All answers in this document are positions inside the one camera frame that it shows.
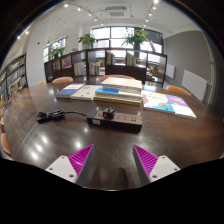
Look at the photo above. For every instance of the ceiling spot lights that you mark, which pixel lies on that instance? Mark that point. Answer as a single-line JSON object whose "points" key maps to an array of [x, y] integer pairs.
{"points": [[65, 5]]}

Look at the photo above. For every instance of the purple and white book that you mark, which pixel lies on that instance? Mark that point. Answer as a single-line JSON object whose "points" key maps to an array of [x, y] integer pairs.
{"points": [[180, 105]]}

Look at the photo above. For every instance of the white book with blue band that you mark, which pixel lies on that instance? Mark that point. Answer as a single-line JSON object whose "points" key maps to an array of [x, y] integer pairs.
{"points": [[113, 92]]}

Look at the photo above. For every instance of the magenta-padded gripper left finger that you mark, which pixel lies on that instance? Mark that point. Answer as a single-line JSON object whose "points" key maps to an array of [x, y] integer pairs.
{"points": [[63, 166]]}

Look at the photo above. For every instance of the blue and white book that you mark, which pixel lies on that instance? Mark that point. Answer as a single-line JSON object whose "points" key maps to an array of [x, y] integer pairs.
{"points": [[68, 91]]}

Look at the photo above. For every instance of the white book with colourful illustration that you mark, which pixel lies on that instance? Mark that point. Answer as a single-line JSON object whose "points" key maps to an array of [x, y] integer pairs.
{"points": [[156, 101]]}

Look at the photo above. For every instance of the tall wall bookshelf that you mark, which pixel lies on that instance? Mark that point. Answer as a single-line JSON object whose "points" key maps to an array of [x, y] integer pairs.
{"points": [[15, 75]]}

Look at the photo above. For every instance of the yellow-edged book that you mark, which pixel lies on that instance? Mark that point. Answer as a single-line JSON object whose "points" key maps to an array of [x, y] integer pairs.
{"points": [[115, 100]]}

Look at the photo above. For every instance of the potted green plant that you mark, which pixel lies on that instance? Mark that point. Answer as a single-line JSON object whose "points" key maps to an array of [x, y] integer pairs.
{"points": [[136, 36], [57, 51], [87, 40]]}

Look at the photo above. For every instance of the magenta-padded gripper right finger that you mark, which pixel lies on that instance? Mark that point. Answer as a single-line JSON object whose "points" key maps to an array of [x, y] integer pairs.
{"points": [[163, 166]]}

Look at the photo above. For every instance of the dark open shelf unit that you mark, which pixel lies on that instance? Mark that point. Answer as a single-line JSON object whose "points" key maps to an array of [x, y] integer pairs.
{"points": [[123, 71]]}

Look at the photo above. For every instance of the black power strip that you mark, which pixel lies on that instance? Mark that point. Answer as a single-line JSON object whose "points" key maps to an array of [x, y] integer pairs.
{"points": [[126, 121]]}

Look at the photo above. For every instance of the orange chairs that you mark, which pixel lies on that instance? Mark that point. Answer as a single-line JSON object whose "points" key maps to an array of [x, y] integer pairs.
{"points": [[178, 90]]}

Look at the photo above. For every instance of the plain white book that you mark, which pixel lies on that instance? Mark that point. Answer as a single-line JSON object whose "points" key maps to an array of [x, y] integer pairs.
{"points": [[85, 92]]}

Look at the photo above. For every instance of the small white wall radiator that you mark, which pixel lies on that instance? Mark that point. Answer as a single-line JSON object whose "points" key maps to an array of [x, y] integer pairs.
{"points": [[170, 71]]}

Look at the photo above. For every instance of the large white wall radiator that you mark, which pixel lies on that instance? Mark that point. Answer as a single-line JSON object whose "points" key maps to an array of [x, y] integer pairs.
{"points": [[195, 84]]}

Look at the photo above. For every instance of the ceiling air conditioner vent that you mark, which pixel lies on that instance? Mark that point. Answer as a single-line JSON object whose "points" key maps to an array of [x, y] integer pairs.
{"points": [[116, 12]]}

